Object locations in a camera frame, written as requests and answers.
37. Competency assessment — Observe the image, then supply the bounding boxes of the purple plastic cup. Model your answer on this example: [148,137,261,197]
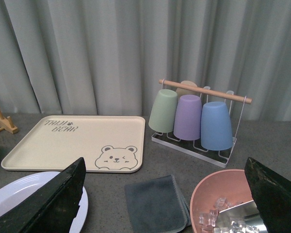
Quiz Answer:
[173,95,202,141]

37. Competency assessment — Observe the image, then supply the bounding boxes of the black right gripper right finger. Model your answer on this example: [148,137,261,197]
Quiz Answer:
[244,157,291,233]

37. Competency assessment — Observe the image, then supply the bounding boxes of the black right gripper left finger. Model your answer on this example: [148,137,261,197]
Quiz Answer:
[0,157,86,233]

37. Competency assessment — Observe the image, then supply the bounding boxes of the grey curtain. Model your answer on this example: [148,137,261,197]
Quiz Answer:
[0,0,291,121]

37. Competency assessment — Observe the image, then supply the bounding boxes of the pink bowl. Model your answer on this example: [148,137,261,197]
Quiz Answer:
[190,169,253,233]

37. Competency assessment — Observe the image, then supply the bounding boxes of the metal ice scoop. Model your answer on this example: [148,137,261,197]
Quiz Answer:
[214,200,268,233]

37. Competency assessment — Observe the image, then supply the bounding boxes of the beige plastic cup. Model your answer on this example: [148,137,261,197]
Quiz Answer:
[175,81,198,100]

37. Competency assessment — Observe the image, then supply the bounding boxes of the grey folded cloth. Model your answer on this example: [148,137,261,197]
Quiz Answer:
[124,175,192,233]

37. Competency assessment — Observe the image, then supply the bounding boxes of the green plastic cup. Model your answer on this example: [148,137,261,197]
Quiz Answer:
[148,89,178,133]

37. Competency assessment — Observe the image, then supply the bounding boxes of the beige bear serving tray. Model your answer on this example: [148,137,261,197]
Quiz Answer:
[1,116,146,173]

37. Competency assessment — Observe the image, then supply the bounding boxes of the blue plastic cup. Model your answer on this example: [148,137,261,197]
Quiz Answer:
[201,101,233,151]

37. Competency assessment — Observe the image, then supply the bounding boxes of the white ribbed plate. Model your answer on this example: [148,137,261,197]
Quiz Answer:
[0,171,88,233]

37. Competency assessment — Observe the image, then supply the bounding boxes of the white wire cup rack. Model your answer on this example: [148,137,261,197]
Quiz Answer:
[151,79,252,168]

